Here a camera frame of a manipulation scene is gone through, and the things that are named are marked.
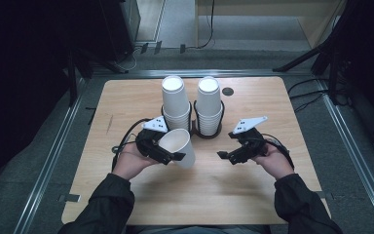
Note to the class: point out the black tripod stand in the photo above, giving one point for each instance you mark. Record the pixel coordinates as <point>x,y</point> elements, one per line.
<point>308,55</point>

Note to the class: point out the grey tape strip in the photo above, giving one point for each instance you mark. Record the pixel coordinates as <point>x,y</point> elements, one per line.
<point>324,195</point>

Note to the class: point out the single white paper cup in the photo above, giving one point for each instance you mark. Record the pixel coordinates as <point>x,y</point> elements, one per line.
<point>180,141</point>

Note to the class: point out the person's right hand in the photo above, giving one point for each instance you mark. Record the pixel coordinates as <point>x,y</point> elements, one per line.
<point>276,162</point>

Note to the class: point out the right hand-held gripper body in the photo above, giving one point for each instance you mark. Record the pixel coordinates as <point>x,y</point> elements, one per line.
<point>251,146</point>

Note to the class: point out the metal floor rail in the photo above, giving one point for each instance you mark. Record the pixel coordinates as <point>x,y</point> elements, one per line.
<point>50,162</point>
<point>354,146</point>

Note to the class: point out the person's left hand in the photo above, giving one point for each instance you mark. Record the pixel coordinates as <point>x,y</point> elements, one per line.
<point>130,161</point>

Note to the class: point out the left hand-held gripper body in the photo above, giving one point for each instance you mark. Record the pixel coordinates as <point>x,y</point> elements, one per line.
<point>147,144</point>

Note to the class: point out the light wooden furniture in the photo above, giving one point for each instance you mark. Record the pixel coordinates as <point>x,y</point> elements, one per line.
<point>315,22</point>

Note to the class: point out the black round table grommet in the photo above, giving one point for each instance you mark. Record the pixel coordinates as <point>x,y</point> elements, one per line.
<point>228,91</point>

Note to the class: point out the stack of white paper cups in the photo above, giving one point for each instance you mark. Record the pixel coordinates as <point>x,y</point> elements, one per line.
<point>208,100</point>
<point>174,97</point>

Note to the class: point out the black metal stand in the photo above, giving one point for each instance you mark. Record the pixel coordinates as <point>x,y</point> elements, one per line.
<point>73,78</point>

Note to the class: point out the dark cabinet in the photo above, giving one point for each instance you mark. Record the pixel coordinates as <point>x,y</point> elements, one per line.
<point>123,26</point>

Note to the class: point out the black cup holder rack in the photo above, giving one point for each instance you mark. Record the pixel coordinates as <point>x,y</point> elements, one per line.
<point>196,127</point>

